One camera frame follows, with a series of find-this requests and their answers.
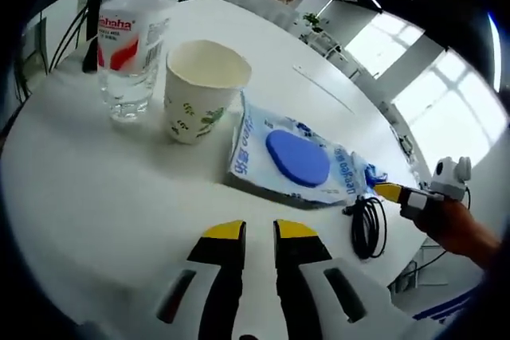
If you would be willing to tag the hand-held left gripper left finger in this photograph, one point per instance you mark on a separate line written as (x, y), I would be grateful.
(223, 276)

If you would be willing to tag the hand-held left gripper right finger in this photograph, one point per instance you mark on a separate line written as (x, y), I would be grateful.
(299, 276)

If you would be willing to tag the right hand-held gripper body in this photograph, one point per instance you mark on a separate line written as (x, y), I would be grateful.
(450, 178)

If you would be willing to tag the white blue wet wipes packet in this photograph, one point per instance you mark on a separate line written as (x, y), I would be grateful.
(295, 153)

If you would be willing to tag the white paper cup leaf print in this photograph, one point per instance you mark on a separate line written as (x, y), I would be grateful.
(199, 105)

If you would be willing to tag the clear plastic water bottle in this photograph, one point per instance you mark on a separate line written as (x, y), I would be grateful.
(127, 77)

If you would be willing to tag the small white device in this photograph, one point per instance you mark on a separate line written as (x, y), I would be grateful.
(406, 145)

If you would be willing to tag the large bright window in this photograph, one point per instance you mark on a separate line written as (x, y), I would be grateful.
(450, 109)

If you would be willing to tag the narrow bright window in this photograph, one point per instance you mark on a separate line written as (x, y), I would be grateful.
(378, 37)

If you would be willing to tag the green potted plant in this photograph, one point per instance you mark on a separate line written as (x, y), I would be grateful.
(312, 19)

